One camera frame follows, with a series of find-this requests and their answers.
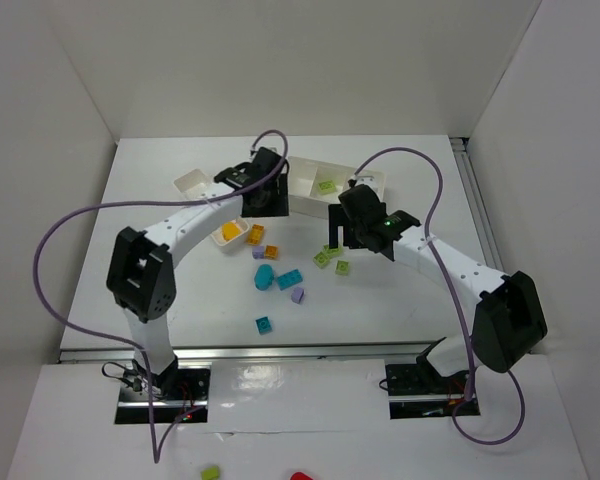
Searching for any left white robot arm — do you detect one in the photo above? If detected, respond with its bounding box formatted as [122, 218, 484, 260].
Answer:
[106, 147, 289, 388]

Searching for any turquoise 2x2 lego brick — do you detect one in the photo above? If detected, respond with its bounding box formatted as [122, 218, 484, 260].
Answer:
[255, 316, 273, 335]

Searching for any aluminium rail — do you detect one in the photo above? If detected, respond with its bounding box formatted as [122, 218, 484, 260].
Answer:
[57, 340, 434, 363]
[449, 137, 504, 271]

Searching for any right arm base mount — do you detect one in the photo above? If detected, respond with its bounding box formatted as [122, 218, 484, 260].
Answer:
[378, 340, 469, 420]

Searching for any turquoise round lego piece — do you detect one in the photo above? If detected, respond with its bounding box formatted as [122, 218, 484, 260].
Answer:
[254, 264, 275, 291]

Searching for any green 2x4 lego brick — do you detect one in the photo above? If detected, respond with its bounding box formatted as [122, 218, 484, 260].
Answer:
[316, 180, 337, 195]
[323, 244, 343, 258]

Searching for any green 2x2 lego brick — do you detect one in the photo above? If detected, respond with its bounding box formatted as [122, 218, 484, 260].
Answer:
[335, 260, 350, 276]
[313, 252, 330, 269]

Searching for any small purple lego brick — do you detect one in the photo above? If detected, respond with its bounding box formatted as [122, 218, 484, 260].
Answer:
[252, 246, 265, 259]

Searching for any yellow round flower lego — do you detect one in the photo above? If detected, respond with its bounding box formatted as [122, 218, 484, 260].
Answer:
[221, 222, 242, 242]

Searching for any blue 2x4 lego brick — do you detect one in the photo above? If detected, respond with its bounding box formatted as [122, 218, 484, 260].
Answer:
[276, 269, 303, 291]

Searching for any green 2x2 lego brick middle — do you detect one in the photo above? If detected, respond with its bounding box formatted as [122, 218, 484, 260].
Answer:
[335, 260, 350, 276]

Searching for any purple lego brick lower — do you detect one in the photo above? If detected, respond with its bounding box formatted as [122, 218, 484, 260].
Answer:
[291, 287, 305, 304]

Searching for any orange 2x2 lego brick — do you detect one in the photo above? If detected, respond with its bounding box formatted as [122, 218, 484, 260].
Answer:
[264, 245, 279, 260]

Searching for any green lego on front edge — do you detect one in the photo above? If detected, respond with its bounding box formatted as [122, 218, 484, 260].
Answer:
[200, 465, 221, 480]

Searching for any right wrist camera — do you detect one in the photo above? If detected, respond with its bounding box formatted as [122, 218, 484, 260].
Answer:
[348, 175, 377, 189]

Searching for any green 2x2 lego brick left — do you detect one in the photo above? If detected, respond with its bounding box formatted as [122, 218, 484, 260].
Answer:
[313, 252, 330, 269]

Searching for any red object on front edge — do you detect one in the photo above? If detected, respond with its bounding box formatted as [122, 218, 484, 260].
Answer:
[290, 471, 313, 480]

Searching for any right side aluminium rail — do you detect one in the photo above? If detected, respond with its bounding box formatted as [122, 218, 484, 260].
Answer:
[449, 137, 504, 271]

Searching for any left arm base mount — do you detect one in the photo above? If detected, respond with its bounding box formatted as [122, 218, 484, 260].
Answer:
[101, 362, 211, 425]

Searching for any right white divided tray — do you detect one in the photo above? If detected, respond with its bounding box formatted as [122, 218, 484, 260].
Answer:
[288, 156, 386, 219]

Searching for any left white divided tray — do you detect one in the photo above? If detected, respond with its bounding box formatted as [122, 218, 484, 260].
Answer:
[173, 169, 250, 254]

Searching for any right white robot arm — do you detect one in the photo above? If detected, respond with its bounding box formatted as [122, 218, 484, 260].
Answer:
[328, 184, 548, 377]

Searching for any white divided tray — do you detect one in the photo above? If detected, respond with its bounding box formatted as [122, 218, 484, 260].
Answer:
[173, 169, 250, 254]
[288, 156, 386, 219]

